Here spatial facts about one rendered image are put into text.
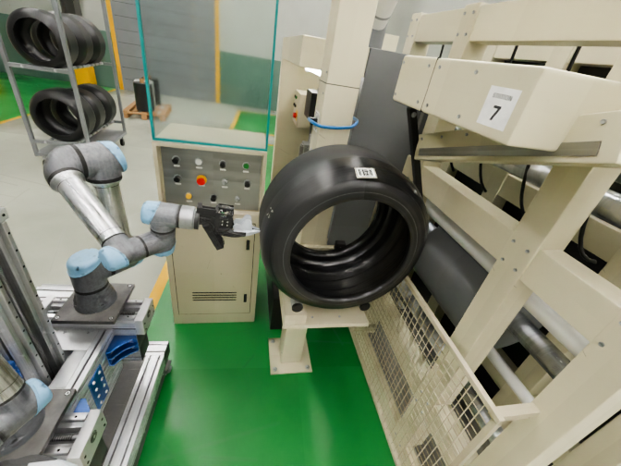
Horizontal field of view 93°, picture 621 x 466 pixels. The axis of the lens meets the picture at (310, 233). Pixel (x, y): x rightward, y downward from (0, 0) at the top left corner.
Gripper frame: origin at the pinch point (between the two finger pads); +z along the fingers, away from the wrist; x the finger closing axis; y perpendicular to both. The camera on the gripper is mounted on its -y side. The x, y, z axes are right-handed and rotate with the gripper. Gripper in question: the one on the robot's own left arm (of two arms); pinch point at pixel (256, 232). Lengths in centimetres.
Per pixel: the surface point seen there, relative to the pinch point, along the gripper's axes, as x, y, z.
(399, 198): -12.7, 26.1, 39.1
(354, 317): -5, -33, 48
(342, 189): -12.7, 25.6, 20.3
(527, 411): -56, -13, 77
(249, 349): 43, -117, 15
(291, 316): -8.0, -31.3, 18.8
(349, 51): 27, 61, 23
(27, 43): 348, -5, -248
